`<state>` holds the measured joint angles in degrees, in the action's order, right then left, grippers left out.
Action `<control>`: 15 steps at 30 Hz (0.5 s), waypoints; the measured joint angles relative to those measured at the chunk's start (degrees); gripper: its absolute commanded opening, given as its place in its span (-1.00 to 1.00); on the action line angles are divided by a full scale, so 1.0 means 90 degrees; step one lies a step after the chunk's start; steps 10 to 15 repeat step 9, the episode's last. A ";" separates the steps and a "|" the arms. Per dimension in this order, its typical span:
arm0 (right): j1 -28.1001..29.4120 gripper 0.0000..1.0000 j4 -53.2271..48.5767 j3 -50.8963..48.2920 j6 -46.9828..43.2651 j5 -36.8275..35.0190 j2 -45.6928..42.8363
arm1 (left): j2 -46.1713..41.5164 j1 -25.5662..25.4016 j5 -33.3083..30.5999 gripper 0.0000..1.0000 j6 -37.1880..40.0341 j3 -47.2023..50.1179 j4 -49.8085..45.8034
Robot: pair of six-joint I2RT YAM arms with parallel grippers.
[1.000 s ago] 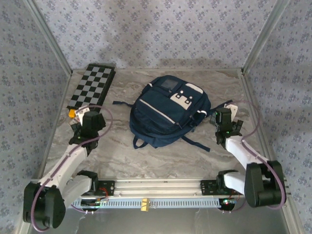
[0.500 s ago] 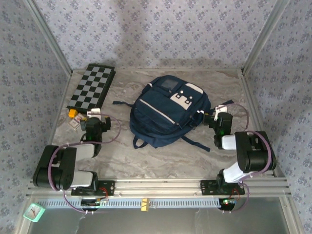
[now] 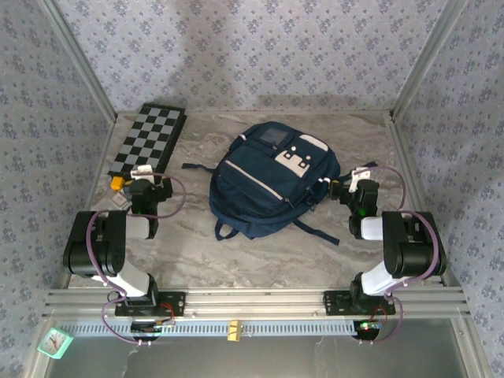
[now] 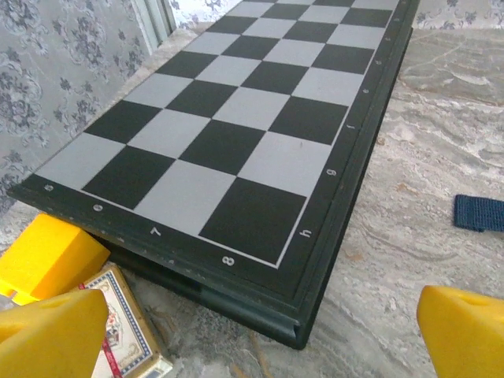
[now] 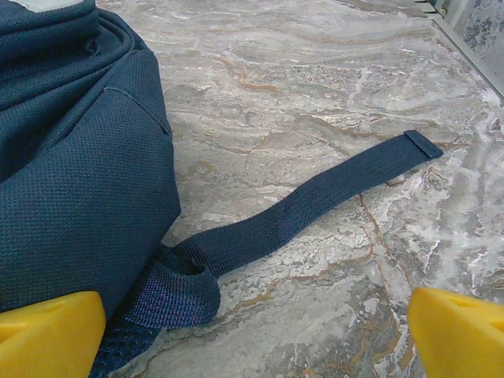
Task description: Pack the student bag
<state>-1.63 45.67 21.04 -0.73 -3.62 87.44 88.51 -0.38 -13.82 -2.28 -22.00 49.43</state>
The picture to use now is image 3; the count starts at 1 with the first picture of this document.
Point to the navy blue backpack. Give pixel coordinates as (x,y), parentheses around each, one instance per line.
(267,189)

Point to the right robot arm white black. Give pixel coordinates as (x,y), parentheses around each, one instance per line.
(413,244)

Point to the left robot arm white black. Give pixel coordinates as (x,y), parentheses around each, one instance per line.
(98,244)

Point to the small white printed box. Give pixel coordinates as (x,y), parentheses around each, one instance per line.
(120,200)

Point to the small yellow block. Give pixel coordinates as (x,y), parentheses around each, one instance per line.
(118,183)

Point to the black grey chessboard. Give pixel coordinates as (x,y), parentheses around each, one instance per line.
(147,143)

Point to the right controller circuit board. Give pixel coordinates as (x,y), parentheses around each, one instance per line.
(368,327)

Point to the controller circuit board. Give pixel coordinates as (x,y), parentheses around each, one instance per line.
(368,327)
(151,327)

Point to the left controller circuit board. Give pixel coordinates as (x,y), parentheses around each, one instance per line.
(151,327)

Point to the yellow clamp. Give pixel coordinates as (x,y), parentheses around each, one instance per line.
(234,330)

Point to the teal alarm clock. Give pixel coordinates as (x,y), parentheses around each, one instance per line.
(55,343)

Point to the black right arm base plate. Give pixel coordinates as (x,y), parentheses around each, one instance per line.
(334,303)

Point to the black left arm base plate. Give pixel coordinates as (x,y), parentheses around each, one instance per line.
(175,303)

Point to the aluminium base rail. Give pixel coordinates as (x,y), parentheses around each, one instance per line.
(256,301)

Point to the aluminium frame post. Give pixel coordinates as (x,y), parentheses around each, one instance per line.
(429,59)
(78,59)

